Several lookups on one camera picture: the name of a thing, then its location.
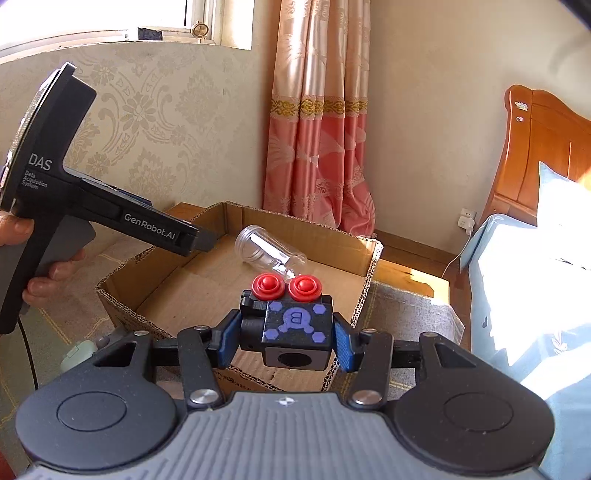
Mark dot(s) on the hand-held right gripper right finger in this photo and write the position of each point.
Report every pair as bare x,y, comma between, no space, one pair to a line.
344,347

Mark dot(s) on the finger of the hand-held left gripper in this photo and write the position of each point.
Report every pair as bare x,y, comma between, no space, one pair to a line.
205,240

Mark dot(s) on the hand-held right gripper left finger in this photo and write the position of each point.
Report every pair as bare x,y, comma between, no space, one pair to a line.
226,342

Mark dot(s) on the cardboard box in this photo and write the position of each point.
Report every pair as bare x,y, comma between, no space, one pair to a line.
198,286

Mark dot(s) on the black block with red buttons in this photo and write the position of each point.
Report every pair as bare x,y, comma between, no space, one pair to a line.
295,323

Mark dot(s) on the white container with green label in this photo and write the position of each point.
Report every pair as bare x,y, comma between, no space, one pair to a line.
76,357

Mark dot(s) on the person's left hand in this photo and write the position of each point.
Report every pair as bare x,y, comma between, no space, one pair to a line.
14,228

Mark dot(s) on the clear plastic jar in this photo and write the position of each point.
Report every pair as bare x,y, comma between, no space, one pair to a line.
258,247

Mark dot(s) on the checked tablecloth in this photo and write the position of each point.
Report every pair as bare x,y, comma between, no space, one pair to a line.
406,314

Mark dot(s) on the pink patterned curtain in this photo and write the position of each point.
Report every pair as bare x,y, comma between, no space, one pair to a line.
318,138

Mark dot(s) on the light blue floral bedding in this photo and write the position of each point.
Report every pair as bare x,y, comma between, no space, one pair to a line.
517,295

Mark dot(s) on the small round brass ornament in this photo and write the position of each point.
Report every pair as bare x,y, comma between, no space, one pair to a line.
201,30

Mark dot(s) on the light blue pillow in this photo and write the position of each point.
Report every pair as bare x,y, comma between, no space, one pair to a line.
565,198

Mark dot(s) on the wooden bed headboard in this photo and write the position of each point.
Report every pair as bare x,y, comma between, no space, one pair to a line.
535,138

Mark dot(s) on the white wall outlet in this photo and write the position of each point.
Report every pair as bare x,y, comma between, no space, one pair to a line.
466,219

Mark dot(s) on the white window frame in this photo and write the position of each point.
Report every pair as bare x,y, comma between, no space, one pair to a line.
231,23

